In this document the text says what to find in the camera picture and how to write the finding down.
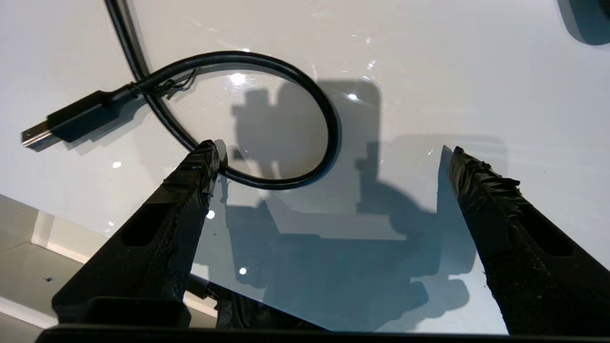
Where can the white fluted drawer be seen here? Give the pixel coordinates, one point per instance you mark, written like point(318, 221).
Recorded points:
point(24, 267)

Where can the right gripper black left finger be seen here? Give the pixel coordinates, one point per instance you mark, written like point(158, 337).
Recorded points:
point(152, 257)

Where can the black umbrella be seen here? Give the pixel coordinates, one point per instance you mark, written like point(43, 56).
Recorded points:
point(257, 314)

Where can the white TV cabinet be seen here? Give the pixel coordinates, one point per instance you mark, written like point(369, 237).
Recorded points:
point(429, 71)

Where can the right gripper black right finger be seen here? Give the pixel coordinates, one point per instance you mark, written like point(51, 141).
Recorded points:
point(538, 267)

